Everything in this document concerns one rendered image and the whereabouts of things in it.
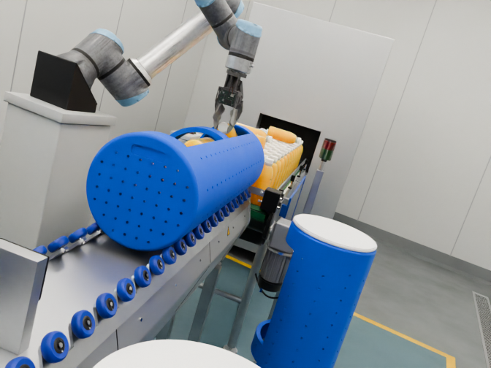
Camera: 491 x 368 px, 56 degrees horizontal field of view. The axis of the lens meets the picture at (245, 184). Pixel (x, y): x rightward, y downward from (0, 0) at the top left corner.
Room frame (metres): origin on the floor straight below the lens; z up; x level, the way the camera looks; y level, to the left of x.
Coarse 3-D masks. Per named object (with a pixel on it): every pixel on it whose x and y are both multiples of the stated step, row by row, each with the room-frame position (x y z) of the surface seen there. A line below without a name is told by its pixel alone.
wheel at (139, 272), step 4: (136, 268) 0.89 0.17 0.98; (140, 268) 0.89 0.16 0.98; (144, 268) 0.90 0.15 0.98; (136, 272) 0.88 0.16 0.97; (140, 272) 0.88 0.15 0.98; (144, 272) 0.89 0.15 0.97; (148, 272) 0.91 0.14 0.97; (136, 276) 0.88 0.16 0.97; (140, 276) 0.87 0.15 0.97; (144, 276) 0.89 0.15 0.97; (148, 276) 0.90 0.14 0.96; (136, 280) 0.87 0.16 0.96; (140, 280) 0.87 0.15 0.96; (144, 280) 0.88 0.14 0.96; (148, 280) 0.89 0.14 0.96; (140, 284) 0.87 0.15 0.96; (144, 284) 0.88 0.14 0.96; (148, 284) 0.89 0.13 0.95
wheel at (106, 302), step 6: (102, 294) 0.74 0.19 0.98; (108, 294) 0.75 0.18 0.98; (96, 300) 0.74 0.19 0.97; (102, 300) 0.73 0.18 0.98; (108, 300) 0.74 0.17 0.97; (114, 300) 0.76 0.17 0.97; (96, 306) 0.73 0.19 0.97; (102, 306) 0.73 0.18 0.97; (108, 306) 0.74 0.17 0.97; (114, 306) 0.77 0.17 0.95; (102, 312) 0.72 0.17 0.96; (108, 312) 0.73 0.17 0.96; (114, 312) 0.75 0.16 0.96
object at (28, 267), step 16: (0, 240) 0.63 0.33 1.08; (0, 256) 0.61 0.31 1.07; (16, 256) 0.61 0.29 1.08; (32, 256) 0.61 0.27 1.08; (48, 256) 0.64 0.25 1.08; (0, 272) 0.61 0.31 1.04; (16, 272) 0.61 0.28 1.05; (32, 272) 0.60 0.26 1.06; (0, 288) 0.61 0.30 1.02; (16, 288) 0.61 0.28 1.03; (32, 288) 0.60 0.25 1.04; (0, 304) 0.61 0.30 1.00; (16, 304) 0.61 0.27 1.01; (32, 304) 0.61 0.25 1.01; (0, 320) 0.61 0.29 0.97; (16, 320) 0.60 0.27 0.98; (32, 320) 0.62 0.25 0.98; (0, 336) 0.61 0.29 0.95; (16, 336) 0.60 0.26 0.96; (16, 352) 0.60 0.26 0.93
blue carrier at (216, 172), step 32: (192, 128) 1.44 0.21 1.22; (96, 160) 1.06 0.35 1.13; (128, 160) 1.04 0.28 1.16; (160, 160) 1.03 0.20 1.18; (192, 160) 1.05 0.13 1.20; (224, 160) 1.29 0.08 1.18; (256, 160) 1.71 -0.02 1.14; (96, 192) 1.05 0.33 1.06; (128, 192) 1.04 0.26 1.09; (192, 192) 1.02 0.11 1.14; (224, 192) 1.26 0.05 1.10; (128, 224) 1.04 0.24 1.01; (160, 224) 1.02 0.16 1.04; (192, 224) 1.03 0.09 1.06
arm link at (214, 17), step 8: (200, 0) 1.63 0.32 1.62; (208, 0) 1.63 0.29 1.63; (216, 0) 1.64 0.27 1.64; (224, 0) 1.67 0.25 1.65; (200, 8) 1.65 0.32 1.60; (208, 8) 1.64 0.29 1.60; (216, 8) 1.64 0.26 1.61; (224, 8) 1.66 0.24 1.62; (208, 16) 1.66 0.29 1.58; (216, 16) 1.65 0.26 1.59; (224, 16) 1.66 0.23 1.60; (216, 24) 1.66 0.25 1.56
